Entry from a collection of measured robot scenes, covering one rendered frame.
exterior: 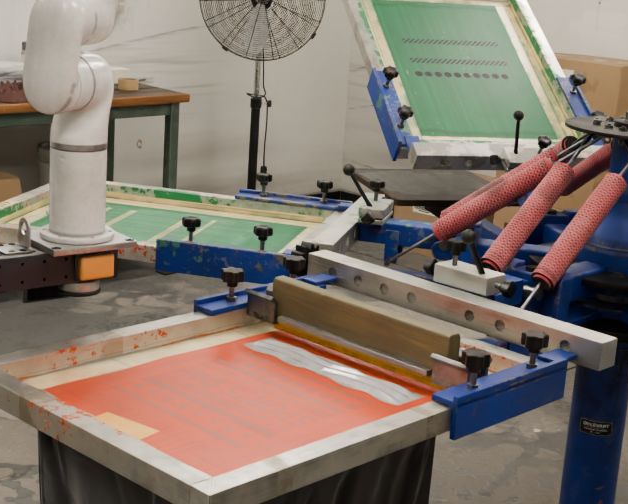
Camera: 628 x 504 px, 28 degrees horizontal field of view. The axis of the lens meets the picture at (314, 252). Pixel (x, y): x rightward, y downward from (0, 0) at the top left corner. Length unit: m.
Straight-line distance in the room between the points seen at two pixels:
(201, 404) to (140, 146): 4.79
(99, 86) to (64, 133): 0.10
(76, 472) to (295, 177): 5.65
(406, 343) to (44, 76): 0.72
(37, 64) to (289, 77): 5.36
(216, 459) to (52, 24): 0.73
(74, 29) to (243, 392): 0.63
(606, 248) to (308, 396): 0.96
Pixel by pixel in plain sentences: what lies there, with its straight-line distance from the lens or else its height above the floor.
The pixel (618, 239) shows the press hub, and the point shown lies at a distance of 2.75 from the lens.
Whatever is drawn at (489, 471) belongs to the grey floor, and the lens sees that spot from 4.19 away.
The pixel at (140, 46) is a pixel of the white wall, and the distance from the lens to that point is 6.60.
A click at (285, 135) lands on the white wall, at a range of 7.39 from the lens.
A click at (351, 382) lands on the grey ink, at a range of 2.07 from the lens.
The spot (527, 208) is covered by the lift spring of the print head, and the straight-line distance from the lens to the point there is 2.60.
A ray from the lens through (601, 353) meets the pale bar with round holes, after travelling 2.15.
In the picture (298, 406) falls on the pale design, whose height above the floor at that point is 0.95.
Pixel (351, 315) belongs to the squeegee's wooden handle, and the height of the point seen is 1.04.
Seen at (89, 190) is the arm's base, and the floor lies 1.23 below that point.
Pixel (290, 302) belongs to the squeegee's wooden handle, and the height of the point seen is 1.02.
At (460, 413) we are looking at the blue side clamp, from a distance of 1.92.
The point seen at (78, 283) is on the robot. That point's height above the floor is 1.06.
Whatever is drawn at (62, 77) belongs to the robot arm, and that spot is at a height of 1.42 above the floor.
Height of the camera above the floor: 1.67
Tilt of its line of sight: 14 degrees down
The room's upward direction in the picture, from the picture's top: 4 degrees clockwise
